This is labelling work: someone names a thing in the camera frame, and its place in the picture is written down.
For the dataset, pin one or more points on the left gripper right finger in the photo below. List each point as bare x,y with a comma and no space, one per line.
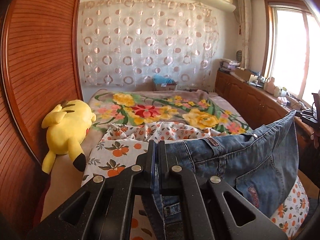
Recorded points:
210,208

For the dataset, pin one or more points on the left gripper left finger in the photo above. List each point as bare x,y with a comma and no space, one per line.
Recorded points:
103,207

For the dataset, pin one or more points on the blue denim jeans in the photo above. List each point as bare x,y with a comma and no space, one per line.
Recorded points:
261,165

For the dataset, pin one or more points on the pink bottle on cabinet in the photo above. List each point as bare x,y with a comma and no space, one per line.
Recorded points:
269,85

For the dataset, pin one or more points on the long wooden sideboard cabinet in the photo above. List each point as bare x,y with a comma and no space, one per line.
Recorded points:
256,106

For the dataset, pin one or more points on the orange print bed sheet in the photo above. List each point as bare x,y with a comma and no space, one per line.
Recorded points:
119,146

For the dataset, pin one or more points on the cardboard box on cabinet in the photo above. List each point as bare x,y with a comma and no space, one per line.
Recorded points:
245,74

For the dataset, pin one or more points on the yellow Pikachu plush toy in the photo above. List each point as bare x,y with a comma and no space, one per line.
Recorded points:
67,126

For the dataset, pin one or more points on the stack of books papers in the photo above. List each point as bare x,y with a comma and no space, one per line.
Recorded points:
228,64

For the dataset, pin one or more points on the floral pink blanket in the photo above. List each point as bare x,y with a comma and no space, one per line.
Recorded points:
198,109

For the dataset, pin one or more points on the beige window curtain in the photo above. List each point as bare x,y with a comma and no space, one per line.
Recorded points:
245,14

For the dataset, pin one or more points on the box with teal cloth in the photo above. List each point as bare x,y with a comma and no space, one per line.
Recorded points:
161,83

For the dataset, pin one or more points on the circle pattern sheer curtain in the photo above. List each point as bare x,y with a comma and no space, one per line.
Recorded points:
127,43

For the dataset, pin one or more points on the wooden slatted wardrobe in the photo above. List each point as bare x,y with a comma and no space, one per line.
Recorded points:
38,71

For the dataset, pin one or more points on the window with wooden frame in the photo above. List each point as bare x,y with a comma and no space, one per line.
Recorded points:
292,57

